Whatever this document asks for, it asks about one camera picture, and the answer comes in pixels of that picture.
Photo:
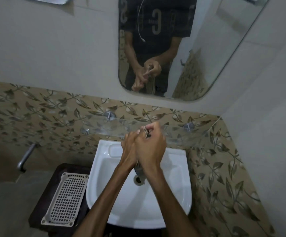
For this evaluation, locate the person's left hand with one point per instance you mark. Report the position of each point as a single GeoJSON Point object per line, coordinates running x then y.
{"type": "Point", "coordinates": [128, 150]}

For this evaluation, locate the person's right hand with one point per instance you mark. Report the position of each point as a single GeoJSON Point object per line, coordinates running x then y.
{"type": "Point", "coordinates": [150, 150]}

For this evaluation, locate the checkered cleaning cloth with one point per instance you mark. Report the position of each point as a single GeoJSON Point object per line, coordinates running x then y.
{"type": "Point", "coordinates": [140, 170]}

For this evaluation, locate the white wash basin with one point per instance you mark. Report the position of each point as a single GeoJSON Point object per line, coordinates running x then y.
{"type": "Point", "coordinates": [172, 182]}

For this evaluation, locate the person's left forearm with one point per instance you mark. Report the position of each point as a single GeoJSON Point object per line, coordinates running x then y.
{"type": "Point", "coordinates": [101, 207]}

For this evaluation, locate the person's right forearm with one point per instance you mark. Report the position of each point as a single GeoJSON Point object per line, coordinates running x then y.
{"type": "Point", "coordinates": [172, 207]}

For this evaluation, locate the metal sink drain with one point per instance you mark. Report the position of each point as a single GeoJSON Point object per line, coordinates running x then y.
{"type": "Point", "coordinates": [139, 180]}

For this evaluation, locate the clear glass shelf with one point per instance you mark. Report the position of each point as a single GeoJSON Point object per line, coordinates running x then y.
{"type": "Point", "coordinates": [182, 135]}

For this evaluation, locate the white plastic perforated basket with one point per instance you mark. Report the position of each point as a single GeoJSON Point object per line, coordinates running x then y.
{"type": "Point", "coordinates": [65, 199]}

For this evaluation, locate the dark stool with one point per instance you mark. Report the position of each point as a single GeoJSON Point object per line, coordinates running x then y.
{"type": "Point", "coordinates": [46, 185]}

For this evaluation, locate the chrome shelf mount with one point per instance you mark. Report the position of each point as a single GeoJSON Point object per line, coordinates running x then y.
{"type": "Point", "coordinates": [189, 126]}
{"type": "Point", "coordinates": [110, 115]}

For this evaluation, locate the chrome wall tap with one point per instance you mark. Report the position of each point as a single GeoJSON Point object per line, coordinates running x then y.
{"type": "Point", "coordinates": [25, 156]}

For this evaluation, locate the rounded wall mirror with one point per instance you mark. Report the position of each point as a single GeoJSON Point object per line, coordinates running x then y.
{"type": "Point", "coordinates": [219, 34]}

